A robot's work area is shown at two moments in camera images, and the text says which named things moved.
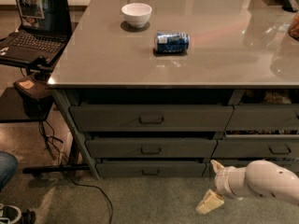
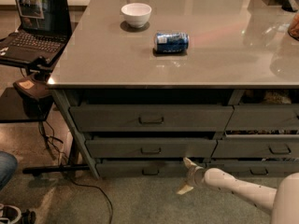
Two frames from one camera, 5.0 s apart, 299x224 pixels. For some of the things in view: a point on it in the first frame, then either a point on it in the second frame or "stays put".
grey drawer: (149, 148) stays put
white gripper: (222, 181) → (195, 175)
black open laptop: (45, 25) stays put
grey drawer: (150, 168) stays put
